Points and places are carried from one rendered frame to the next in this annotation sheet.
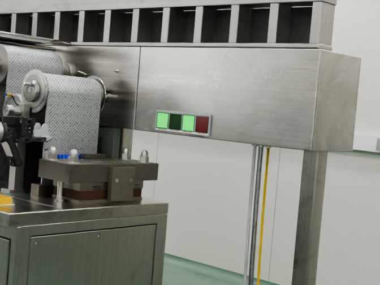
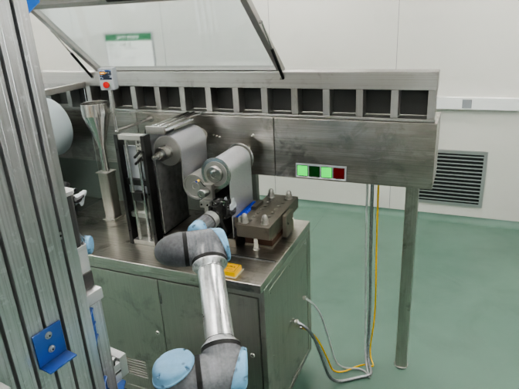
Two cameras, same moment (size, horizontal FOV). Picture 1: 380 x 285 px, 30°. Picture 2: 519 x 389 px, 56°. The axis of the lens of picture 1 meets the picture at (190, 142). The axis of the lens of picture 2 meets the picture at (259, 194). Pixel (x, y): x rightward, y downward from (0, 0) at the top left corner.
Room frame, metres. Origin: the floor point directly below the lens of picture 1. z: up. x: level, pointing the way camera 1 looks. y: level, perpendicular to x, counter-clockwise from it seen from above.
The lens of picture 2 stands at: (0.37, 0.98, 1.93)
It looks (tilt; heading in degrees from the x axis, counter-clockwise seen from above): 21 degrees down; 343
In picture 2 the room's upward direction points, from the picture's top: 3 degrees counter-clockwise
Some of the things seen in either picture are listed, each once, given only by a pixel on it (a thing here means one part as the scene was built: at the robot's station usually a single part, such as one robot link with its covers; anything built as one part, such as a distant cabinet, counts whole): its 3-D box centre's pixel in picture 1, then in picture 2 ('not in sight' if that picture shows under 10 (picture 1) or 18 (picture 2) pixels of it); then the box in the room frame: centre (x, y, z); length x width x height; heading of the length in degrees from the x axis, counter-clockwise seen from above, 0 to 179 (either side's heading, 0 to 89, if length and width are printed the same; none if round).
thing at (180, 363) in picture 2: not in sight; (177, 378); (1.48, 0.90, 0.98); 0.13 x 0.12 x 0.14; 82
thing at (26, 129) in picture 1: (14, 130); (218, 211); (2.29, 0.57, 1.12); 0.12 x 0.08 x 0.09; 139
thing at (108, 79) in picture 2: not in sight; (107, 79); (2.79, 0.93, 1.66); 0.07 x 0.07 x 0.10; 65
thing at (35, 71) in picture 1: (34, 90); (215, 173); (2.41, 0.54, 1.25); 0.15 x 0.01 x 0.15; 49
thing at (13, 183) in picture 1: (14, 147); (208, 216); (2.40, 0.59, 1.05); 0.06 x 0.05 x 0.31; 139
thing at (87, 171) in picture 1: (100, 169); (269, 214); (2.41, 0.30, 1.00); 0.40 x 0.16 x 0.06; 139
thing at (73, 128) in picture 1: (72, 133); (242, 193); (2.46, 0.41, 1.11); 0.23 x 0.01 x 0.18; 139
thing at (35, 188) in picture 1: (68, 188); (244, 230); (2.46, 0.41, 0.92); 0.28 x 0.04 x 0.04; 139
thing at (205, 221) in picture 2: not in sight; (201, 228); (2.17, 0.67, 1.11); 0.11 x 0.08 x 0.09; 139
